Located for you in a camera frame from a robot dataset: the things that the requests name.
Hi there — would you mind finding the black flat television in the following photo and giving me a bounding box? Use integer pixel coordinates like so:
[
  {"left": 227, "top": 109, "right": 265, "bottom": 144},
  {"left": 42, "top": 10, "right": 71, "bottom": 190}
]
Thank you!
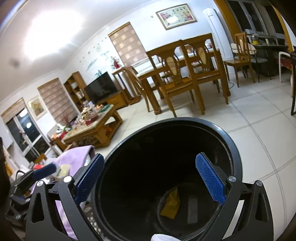
[{"left": 84, "top": 72, "right": 118, "bottom": 103}]

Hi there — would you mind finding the wooden bookshelf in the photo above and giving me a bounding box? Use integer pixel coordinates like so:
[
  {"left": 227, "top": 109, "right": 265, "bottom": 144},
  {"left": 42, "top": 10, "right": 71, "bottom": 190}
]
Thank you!
[{"left": 64, "top": 71, "right": 90, "bottom": 112}]

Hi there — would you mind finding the wooden dining chair front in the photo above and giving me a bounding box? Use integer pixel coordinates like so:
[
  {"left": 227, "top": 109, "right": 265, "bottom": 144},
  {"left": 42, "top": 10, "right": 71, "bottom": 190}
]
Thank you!
[{"left": 147, "top": 40, "right": 205, "bottom": 117}]

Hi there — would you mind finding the framed floral wall picture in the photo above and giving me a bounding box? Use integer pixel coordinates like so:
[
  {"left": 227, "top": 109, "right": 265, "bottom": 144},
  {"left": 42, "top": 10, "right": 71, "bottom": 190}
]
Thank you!
[{"left": 156, "top": 4, "right": 197, "bottom": 30}]

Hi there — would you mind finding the wooden dining chair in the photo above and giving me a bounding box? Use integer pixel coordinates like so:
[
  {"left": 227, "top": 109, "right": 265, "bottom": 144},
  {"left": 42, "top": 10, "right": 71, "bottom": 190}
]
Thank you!
[
  {"left": 147, "top": 40, "right": 205, "bottom": 117},
  {"left": 180, "top": 33, "right": 230, "bottom": 111}
]

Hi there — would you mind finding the white standing air conditioner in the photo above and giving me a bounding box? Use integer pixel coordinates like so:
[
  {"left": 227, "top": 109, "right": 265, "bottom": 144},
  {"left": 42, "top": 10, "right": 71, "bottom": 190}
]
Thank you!
[{"left": 203, "top": 8, "right": 233, "bottom": 60}]

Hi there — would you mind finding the wooden chair far right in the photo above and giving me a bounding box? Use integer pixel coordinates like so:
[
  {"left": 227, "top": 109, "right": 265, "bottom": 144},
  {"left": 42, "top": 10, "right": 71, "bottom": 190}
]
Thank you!
[{"left": 223, "top": 32, "right": 255, "bottom": 87}]

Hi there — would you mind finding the purple tablecloth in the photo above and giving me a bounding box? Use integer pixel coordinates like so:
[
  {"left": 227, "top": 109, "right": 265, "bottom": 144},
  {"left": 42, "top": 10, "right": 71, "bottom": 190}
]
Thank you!
[{"left": 55, "top": 145, "right": 95, "bottom": 240}]

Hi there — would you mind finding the black round trash bin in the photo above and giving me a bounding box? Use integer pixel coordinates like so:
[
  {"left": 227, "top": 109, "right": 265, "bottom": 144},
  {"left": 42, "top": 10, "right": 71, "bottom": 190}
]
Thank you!
[{"left": 91, "top": 118, "right": 242, "bottom": 240}]

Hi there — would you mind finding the wooden TV cabinet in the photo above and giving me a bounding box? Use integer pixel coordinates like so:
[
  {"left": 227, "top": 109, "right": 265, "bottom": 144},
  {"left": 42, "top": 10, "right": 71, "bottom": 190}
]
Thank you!
[{"left": 95, "top": 91, "right": 128, "bottom": 109}]

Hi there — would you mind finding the wooden coffee table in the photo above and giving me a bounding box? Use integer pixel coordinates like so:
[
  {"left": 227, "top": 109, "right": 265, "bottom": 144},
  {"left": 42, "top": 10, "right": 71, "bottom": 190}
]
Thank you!
[{"left": 62, "top": 105, "right": 123, "bottom": 147}]

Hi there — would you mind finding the wooden chair near television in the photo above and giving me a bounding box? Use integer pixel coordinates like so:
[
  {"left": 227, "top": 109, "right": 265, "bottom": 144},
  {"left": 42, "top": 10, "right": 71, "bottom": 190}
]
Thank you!
[{"left": 112, "top": 66, "right": 151, "bottom": 112}]

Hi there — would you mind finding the yellow-green snack package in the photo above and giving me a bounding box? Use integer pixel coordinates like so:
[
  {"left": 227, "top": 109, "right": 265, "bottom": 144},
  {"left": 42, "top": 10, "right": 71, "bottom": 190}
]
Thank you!
[{"left": 160, "top": 187, "right": 180, "bottom": 220}]

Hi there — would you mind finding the small framed yellow picture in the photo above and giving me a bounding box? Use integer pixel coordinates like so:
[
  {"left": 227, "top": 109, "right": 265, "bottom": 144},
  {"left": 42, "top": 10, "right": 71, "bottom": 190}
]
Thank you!
[{"left": 28, "top": 96, "right": 47, "bottom": 120}]

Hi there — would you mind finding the wooden dining table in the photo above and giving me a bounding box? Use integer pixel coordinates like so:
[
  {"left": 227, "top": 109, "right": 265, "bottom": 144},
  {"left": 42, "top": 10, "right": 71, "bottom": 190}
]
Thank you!
[{"left": 137, "top": 48, "right": 231, "bottom": 115}]

